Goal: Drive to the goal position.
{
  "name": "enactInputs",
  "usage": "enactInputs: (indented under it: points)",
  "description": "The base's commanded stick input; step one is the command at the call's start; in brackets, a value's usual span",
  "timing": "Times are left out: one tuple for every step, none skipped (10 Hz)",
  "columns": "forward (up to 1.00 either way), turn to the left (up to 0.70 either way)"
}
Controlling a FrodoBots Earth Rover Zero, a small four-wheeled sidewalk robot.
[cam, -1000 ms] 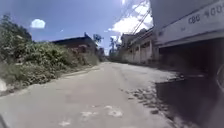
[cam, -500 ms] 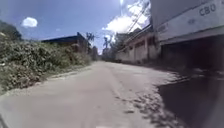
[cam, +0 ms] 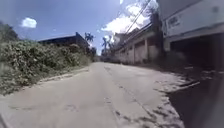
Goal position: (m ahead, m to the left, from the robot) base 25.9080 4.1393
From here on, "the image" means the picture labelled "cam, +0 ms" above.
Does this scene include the overhead wires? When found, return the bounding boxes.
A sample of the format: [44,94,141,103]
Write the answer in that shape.
[99,0,154,38]

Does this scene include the dark roofed building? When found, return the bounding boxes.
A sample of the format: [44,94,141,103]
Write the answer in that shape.
[37,31,91,51]

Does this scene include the overgrown bush bank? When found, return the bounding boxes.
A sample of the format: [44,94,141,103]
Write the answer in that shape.
[0,22,94,97]

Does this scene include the long pillared building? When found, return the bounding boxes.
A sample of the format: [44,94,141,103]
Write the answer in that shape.
[109,22,164,66]

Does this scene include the white building with sign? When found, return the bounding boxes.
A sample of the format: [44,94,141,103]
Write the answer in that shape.
[156,0,224,71]

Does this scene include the grey concrete road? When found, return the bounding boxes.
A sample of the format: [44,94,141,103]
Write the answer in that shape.
[0,61,201,128]

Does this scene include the palm trees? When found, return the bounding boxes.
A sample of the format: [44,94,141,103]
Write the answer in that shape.
[83,31,114,63]

